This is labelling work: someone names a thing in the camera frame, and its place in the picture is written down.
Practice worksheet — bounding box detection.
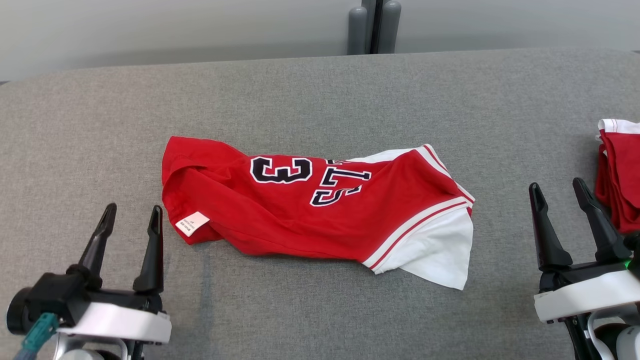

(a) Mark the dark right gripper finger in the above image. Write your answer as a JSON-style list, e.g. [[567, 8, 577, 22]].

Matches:
[[528, 182, 574, 272], [572, 177, 632, 263]]

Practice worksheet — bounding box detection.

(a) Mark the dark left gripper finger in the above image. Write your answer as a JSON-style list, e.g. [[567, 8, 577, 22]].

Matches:
[[132, 205, 165, 295], [67, 202, 118, 291]]

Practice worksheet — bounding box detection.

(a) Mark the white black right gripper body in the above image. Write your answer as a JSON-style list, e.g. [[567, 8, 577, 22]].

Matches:
[[533, 260, 640, 325]]

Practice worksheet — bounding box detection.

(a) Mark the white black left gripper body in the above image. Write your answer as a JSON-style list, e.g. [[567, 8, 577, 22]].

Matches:
[[55, 287, 172, 346]]

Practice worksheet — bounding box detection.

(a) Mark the red shorts white waistband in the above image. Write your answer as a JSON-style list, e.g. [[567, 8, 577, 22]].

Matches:
[[594, 118, 640, 235]]

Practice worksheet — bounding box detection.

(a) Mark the red jersey number 33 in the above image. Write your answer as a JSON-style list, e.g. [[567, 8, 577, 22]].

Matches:
[[161, 136, 476, 291]]

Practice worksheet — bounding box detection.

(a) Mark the teal left camera connector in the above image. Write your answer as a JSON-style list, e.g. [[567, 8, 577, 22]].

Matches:
[[21, 312, 60, 353]]

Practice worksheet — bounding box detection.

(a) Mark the grey partition post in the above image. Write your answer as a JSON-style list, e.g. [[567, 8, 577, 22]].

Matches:
[[347, 0, 402, 55]]

